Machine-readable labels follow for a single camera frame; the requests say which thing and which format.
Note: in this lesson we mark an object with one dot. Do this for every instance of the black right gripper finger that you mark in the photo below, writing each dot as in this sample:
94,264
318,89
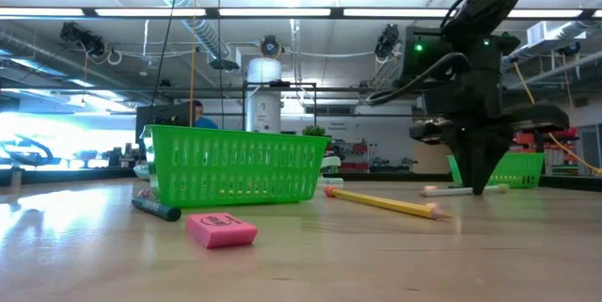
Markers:
469,161
491,158

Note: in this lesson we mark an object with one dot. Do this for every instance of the white pencil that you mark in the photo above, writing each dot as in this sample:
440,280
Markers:
447,191

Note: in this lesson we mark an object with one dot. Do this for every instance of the yellow pencil orange eraser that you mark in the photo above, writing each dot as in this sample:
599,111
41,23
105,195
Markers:
385,203

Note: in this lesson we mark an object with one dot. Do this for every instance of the pink eraser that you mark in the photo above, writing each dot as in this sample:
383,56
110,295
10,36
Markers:
221,233

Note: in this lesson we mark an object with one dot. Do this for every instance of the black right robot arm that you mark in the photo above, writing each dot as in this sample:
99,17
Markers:
489,1

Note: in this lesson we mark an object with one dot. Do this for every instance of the green plastic bin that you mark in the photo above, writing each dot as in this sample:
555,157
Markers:
235,165
522,170

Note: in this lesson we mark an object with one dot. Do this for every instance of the white air box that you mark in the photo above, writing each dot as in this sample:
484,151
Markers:
545,34

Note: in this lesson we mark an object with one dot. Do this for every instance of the low shelf with red boxes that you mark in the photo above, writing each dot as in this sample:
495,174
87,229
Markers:
357,151

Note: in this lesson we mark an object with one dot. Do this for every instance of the mint green stapler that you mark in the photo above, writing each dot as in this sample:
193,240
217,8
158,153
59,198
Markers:
330,162

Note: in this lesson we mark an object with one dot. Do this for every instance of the small green plant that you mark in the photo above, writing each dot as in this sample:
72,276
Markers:
314,131

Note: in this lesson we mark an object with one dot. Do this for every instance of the white cylinder tank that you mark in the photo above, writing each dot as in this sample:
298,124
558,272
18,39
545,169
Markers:
263,104

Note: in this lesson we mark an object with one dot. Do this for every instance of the person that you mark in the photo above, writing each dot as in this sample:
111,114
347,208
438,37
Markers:
207,122

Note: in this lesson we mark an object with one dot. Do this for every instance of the dark monitor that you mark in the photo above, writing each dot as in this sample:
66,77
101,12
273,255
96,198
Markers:
162,115

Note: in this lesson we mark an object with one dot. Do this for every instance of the dark green crayon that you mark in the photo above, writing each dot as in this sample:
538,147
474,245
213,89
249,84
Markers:
157,209

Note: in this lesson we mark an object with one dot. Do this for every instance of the silver ceiling duct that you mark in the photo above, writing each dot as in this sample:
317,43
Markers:
541,48

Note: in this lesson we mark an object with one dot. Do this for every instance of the black overhead frame beam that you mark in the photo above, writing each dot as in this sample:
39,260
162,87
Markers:
336,12

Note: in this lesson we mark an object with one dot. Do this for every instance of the silver flexible duct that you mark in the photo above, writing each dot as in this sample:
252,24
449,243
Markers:
209,38

